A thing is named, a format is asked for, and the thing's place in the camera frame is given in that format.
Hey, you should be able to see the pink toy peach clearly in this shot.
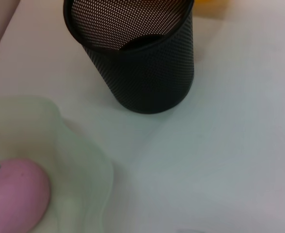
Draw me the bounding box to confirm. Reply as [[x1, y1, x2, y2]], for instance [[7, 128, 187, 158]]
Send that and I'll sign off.
[[0, 157, 52, 233]]

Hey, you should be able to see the black mesh pen holder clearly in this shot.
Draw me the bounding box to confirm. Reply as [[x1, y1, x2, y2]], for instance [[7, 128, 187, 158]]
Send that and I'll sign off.
[[63, 0, 195, 114]]

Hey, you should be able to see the green translucent fruit plate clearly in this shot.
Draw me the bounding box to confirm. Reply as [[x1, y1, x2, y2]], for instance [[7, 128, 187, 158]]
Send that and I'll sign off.
[[0, 97, 115, 233]]

